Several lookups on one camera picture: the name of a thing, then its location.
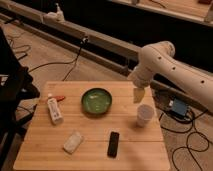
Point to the white glue bottle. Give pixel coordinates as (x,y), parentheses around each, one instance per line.
(54,110)

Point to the black chair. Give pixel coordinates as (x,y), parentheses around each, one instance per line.
(17,87)

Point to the green bowl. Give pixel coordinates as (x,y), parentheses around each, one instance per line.
(96,101)

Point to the blue power box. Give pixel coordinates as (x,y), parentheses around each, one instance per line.
(178,107)

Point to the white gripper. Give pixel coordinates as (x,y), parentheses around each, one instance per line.
(141,78)

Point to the white object on rail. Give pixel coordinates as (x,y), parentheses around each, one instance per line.
(58,15)

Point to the orange marker pen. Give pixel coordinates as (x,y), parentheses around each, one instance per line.
(57,98)

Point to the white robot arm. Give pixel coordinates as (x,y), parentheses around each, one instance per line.
(158,58)

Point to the white crumpled cloth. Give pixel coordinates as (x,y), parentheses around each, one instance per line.
(73,142)

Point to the black eraser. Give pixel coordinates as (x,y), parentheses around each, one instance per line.
(113,144)

